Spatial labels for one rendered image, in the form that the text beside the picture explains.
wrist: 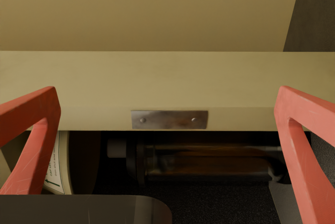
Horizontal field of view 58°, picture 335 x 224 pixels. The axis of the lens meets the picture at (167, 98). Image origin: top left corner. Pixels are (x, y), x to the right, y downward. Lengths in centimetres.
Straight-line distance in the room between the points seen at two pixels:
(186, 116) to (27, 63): 19
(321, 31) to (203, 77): 31
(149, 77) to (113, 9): 40
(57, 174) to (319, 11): 49
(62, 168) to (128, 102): 14
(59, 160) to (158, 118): 15
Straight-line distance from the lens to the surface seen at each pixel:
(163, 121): 28
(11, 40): 80
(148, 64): 34
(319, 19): 60
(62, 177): 39
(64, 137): 37
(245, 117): 29
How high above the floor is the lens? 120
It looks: level
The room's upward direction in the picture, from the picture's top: 90 degrees counter-clockwise
